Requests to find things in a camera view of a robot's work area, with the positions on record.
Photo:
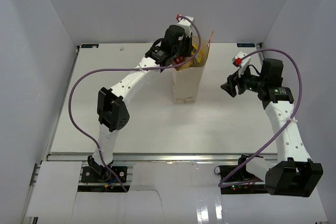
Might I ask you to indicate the red snack packet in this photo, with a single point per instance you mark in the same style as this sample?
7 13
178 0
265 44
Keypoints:
179 60

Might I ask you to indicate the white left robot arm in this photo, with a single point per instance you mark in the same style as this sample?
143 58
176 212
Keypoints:
112 103

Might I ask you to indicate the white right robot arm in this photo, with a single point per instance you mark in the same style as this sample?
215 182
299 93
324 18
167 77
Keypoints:
295 174

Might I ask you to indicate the black table corner label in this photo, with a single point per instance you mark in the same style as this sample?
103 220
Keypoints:
245 45

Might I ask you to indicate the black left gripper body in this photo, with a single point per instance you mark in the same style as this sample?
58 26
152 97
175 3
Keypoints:
184 49

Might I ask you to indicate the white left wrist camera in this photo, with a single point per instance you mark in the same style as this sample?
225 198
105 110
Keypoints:
184 24

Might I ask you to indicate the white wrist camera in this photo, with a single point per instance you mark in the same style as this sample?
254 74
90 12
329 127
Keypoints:
241 61
184 24

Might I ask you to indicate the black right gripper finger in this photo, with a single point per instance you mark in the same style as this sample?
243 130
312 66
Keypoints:
233 79
230 88

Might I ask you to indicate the brown kraft chips bag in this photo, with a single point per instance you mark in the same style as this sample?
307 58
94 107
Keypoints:
185 66

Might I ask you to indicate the beige paper gift bag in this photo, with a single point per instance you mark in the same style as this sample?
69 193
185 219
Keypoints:
185 83

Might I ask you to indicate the yellow snack bar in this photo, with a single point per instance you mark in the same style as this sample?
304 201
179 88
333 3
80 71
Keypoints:
197 56

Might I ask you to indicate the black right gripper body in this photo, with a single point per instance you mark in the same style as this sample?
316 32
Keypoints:
251 82

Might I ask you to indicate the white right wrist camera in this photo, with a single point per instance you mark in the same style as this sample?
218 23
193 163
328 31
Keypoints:
241 61

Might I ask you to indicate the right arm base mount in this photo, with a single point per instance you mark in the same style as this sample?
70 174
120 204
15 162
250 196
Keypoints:
251 185

